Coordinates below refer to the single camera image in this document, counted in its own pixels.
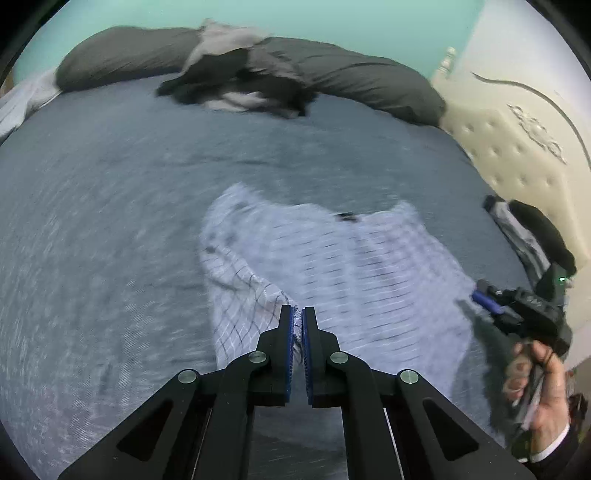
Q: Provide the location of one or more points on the white bed sheet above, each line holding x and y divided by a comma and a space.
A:
23, 104

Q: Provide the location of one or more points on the cream tufted headboard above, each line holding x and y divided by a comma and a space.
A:
508, 147

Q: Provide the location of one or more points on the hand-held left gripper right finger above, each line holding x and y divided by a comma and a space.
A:
307, 357

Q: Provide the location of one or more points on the blue plaid shorts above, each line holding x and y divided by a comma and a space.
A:
360, 277

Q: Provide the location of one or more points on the person's right hand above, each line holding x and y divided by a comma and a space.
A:
549, 401

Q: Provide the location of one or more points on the blue-grey patterned bed blanket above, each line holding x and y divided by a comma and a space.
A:
106, 221

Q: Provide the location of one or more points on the crumpled dark grey garment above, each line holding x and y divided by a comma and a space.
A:
272, 64

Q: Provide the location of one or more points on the pale grey cloth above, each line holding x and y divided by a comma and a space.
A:
221, 39

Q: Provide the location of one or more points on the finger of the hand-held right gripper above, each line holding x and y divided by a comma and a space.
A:
487, 303
490, 289

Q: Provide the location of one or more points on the person's right forearm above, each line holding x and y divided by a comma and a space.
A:
556, 450

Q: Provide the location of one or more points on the dark grey pillow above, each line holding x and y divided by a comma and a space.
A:
124, 55
369, 78

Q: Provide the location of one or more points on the crumpled light grey garment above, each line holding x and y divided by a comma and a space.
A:
240, 100

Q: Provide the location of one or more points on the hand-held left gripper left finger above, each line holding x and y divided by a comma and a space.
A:
290, 353

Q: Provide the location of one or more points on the folded grey garment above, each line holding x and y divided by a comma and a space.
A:
515, 230

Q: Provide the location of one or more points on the crumpled black garment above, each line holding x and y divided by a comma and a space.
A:
217, 74

